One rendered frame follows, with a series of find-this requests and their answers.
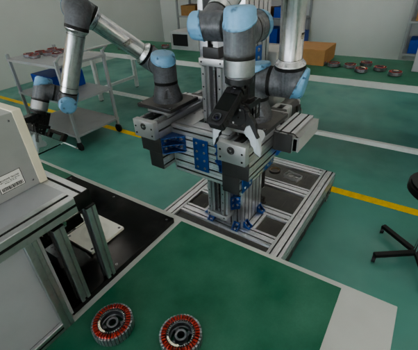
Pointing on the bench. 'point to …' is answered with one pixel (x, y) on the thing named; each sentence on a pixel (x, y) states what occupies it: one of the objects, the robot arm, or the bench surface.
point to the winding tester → (3, 155)
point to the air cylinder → (53, 256)
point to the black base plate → (147, 228)
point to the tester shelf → (25, 219)
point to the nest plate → (110, 228)
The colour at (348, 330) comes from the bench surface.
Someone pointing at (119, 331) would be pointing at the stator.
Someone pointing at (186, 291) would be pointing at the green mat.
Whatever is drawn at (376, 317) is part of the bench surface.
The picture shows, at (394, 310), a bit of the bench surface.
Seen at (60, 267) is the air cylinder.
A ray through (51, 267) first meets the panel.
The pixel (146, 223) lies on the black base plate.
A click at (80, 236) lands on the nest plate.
